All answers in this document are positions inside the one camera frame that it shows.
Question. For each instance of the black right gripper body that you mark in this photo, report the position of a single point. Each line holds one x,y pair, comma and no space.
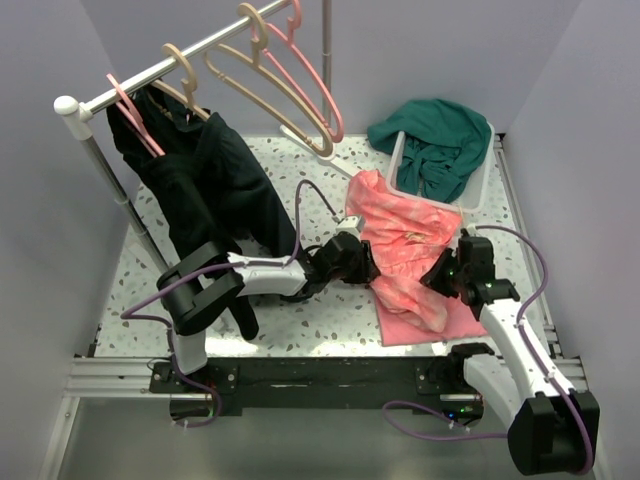
447,275

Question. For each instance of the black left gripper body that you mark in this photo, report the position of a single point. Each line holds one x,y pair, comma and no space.
357,271

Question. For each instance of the pink patterned shorts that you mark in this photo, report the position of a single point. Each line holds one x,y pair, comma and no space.
406,236

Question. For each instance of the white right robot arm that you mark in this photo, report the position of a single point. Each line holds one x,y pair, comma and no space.
551,426

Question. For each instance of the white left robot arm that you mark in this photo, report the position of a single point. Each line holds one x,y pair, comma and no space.
210,281

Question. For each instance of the beige hanger with black garment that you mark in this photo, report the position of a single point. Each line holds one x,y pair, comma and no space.
189,83

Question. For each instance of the black shorts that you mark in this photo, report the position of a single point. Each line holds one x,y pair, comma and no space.
164,155

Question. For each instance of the pink hanger with black garment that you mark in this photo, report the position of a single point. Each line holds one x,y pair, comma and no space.
135,120

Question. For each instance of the plain pink folded cloth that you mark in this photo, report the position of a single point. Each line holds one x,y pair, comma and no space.
453,321

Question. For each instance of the teal green garment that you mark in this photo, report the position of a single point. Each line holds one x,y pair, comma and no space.
445,143

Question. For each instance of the black trousers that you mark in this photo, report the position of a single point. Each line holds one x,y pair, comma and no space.
210,187

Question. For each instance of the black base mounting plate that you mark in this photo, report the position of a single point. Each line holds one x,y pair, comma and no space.
340,383

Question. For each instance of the white metal clothes rack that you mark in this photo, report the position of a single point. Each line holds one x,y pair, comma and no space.
76,116

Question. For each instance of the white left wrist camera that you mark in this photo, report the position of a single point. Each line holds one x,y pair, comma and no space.
353,225

